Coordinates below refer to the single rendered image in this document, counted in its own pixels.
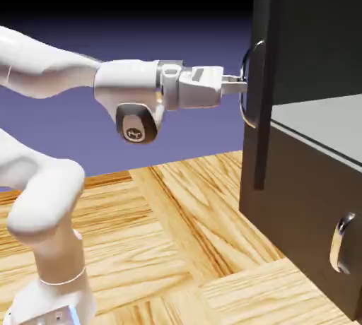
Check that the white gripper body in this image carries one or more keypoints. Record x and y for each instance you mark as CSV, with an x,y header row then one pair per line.
x,y
200,90

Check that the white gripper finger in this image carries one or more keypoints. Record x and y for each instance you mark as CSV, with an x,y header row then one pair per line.
x,y
230,78
234,88

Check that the dark cabinet door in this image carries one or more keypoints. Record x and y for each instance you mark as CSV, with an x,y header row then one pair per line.
x,y
261,82

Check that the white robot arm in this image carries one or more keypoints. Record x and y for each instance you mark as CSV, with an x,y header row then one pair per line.
x,y
127,84

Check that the dark cabinet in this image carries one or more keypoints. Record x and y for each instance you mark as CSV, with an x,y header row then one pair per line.
x,y
316,138

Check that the dark cabinet drawer front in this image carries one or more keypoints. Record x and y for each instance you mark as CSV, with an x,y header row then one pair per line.
x,y
305,206

